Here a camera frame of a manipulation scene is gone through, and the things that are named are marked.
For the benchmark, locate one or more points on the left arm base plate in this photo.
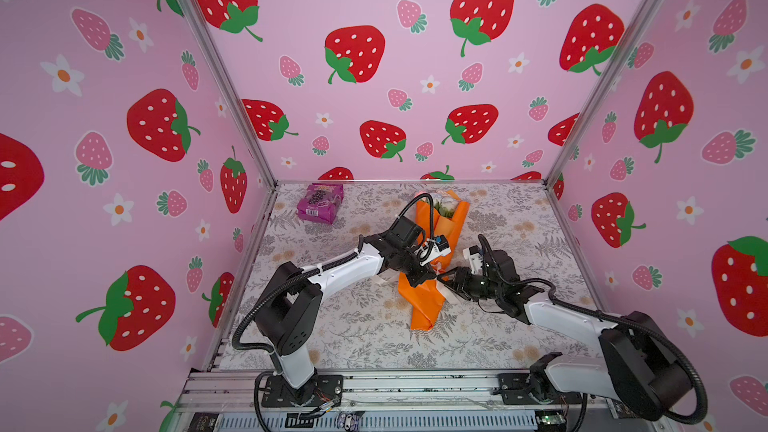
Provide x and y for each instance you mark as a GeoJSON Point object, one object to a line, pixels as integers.
{"type": "Point", "coordinates": [320, 389]}

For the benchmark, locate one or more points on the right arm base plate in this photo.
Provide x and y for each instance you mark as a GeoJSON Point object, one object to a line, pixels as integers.
{"type": "Point", "coordinates": [522, 388]}

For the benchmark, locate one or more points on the orange wrapping paper sheet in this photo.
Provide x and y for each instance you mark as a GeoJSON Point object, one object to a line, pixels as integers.
{"type": "Point", "coordinates": [425, 300]}

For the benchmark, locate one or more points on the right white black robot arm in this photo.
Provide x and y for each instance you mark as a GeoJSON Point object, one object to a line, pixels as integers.
{"type": "Point", "coordinates": [638, 365]}

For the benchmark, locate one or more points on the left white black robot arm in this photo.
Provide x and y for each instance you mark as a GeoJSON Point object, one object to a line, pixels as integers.
{"type": "Point", "coordinates": [283, 318]}

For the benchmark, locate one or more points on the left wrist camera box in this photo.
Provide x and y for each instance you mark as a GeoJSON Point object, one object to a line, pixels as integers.
{"type": "Point", "coordinates": [433, 249]}

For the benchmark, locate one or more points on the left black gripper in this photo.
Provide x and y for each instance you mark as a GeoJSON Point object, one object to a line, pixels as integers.
{"type": "Point", "coordinates": [423, 272]}

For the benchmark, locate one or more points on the aluminium frame rail base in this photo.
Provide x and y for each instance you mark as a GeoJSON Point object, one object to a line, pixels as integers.
{"type": "Point", "coordinates": [393, 400]}

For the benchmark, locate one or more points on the purple snack packet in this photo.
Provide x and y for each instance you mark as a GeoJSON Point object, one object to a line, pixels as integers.
{"type": "Point", "coordinates": [320, 203]}

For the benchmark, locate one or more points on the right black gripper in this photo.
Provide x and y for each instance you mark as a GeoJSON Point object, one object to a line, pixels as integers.
{"type": "Point", "coordinates": [461, 278]}

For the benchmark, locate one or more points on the white printed ribbon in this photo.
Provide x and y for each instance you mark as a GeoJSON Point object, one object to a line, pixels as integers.
{"type": "Point", "coordinates": [448, 294]}

